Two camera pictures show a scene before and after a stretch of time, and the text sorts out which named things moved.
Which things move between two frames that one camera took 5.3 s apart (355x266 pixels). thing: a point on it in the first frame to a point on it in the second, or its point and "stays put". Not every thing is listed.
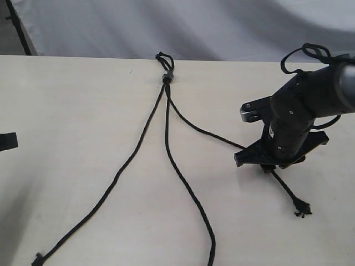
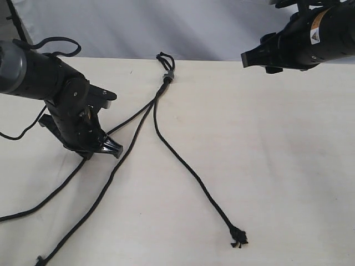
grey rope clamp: [168, 73] stays put
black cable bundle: [302, 209] to [238, 237]
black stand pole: [13, 16] stays put
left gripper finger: [8, 141] to [77, 127]
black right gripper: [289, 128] to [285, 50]
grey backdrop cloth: [231, 31] stays put
